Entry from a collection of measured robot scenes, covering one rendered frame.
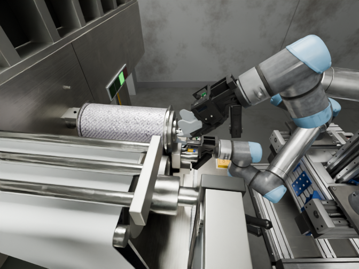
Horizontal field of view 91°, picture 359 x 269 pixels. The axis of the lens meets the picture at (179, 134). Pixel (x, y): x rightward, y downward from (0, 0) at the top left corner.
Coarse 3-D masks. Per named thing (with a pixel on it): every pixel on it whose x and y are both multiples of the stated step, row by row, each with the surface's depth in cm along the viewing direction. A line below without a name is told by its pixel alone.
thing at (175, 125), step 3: (174, 120) 52; (177, 120) 54; (174, 123) 51; (177, 123) 55; (174, 126) 50; (177, 126) 56; (174, 129) 50; (177, 129) 56; (174, 132) 50; (174, 135) 51; (174, 138) 51; (174, 141) 53
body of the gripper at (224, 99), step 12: (216, 84) 42; (228, 84) 38; (204, 96) 42; (216, 96) 40; (228, 96) 40; (240, 96) 38; (192, 108) 41; (204, 108) 41; (216, 108) 40; (228, 108) 42; (204, 120) 44; (216, 120) 43
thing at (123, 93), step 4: (124, 84) 136; (124, 88) 137; (120, 92) 139; (124, 92) 139; (128, 92) 145; (120, 96) 142; (124, 96) 141; (128, 96) 145; (124, 100) 144; (128, 100) 146; (124, 104) 147; (128, 104) 147
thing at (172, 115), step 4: (172, 112) 51; (172, 116) 50; (164, 120) 49; (172, 120) 49; (164, 124) 49; (168, 124) 49; (172, 124) 50; (164, 128) 49; (168, 128) 48; (164, 132) 49; (168, 132) 49; (164, 136) 49; (168, 136) 49; (164, 140) 50; (168, 140) 49; (164, 144) 51; (168, 144) 50; (172, 144) 54
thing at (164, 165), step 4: (164, 156) 50; (168, 156) 51; (164, 160) 48; (168, 160) 54; (160, 164) 47; (164, 164) 47; (168, 164) 55; (160, 168) 46; (164, 168) 46; (168, 168) 56; (160, 172) 46; (164, 172) 46; (168, 172) 56
